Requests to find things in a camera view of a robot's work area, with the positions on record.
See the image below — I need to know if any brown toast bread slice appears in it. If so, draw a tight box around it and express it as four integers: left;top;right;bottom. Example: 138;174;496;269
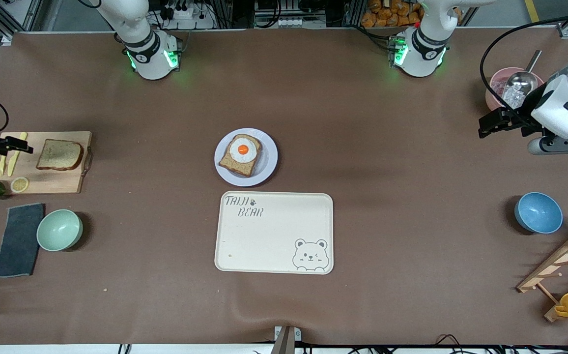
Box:
36;139;84;172
218;134;263;177

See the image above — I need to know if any fried egg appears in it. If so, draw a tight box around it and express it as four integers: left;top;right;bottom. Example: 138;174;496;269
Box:
228;138;258;164

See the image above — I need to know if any white round plate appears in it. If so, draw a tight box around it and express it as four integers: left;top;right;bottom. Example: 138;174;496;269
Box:
214;128;279;187

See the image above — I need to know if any pink bowl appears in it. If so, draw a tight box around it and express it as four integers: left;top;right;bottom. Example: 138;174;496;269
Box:
485;67;545;112

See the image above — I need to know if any yellow plastic knife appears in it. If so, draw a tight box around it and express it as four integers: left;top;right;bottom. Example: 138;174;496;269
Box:
7;132;28;177

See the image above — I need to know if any clear crinkled ice pile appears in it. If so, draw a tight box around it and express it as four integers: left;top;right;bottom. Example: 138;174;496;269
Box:
504;86;528;109

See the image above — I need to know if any yellow plastic fork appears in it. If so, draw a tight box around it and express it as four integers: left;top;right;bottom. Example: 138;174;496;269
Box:
0;135;12;177

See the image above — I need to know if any metal scoop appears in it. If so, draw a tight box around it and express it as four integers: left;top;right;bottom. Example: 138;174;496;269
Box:
503;49;543;99

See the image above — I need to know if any wooden cutting board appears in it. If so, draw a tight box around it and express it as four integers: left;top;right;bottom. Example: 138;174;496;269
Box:
0;131;93;194

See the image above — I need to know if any mint green bowl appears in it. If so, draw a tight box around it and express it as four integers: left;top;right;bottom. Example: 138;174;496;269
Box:
36;209;84;252

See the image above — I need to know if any dark grey cloth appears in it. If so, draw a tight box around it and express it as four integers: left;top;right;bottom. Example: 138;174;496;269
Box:
0;203;45;278

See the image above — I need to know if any blue bowl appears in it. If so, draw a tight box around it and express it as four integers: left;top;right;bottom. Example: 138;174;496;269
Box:
514;192;564;234

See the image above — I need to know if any brown table mat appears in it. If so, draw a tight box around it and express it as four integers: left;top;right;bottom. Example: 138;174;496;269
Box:
0;28;568;346

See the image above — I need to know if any wooden peg rack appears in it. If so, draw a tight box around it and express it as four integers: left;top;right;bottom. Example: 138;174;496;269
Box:
516;227;568;323

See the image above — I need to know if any orange snack pile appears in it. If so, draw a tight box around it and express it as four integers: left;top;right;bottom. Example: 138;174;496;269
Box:
361;0;422;28

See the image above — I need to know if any white power strip with plugs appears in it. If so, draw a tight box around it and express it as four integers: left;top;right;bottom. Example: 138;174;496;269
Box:
159;0;216;30

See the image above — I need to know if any long white power strip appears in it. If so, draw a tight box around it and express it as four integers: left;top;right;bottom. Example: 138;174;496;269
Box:
255;17;326;29

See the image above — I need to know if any cream bear print tray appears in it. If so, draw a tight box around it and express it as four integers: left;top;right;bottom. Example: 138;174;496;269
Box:
214;191;334;275

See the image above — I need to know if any aluminium frame strut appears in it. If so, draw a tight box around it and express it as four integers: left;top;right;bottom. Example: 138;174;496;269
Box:
0;0;44;36

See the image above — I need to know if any black floor cable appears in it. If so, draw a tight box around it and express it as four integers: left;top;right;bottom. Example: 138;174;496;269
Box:
431;334;479;354

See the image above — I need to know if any metal table bracket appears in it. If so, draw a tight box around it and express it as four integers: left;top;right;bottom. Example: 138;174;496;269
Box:
270;325;302;354

